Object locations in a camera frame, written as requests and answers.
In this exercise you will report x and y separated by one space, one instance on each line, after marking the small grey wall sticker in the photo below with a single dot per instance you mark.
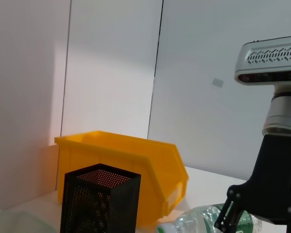
217 82

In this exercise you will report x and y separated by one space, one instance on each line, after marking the clear bottle green label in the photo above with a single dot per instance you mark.
196 221

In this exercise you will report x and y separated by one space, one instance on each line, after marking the yellow plastic storage bin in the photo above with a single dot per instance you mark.
126 155

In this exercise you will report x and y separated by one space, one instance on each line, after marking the black mesh pen holder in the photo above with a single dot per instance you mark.
97 208

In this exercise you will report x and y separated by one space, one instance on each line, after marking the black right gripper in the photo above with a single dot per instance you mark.
274 184

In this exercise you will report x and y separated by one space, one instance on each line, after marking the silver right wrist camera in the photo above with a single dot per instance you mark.
269 70

